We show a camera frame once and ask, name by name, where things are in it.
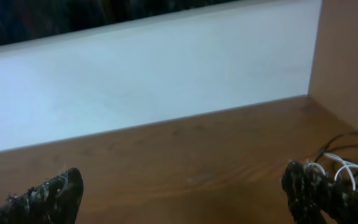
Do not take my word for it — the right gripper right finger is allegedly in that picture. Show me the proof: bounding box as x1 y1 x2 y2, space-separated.
281 161 358 224

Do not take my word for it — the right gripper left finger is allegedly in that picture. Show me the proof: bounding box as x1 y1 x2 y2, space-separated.
0 167 84 224

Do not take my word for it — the white USB cable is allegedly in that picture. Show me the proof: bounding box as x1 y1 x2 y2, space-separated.
305 152 358 191

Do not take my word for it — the dark glass window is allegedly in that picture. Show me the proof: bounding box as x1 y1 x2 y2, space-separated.
0 0 232 46

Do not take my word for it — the brown cardboard side wall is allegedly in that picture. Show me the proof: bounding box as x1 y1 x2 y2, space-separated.
308 0 358 129

